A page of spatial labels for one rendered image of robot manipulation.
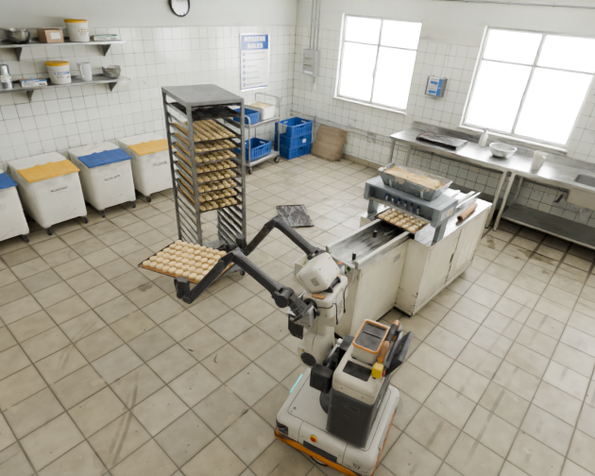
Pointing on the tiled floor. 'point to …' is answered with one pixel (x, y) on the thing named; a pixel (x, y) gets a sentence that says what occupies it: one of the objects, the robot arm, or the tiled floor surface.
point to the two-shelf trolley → (255, 136)
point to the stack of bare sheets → (295, 215)
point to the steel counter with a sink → (581, 191)
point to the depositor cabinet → (435, 256)
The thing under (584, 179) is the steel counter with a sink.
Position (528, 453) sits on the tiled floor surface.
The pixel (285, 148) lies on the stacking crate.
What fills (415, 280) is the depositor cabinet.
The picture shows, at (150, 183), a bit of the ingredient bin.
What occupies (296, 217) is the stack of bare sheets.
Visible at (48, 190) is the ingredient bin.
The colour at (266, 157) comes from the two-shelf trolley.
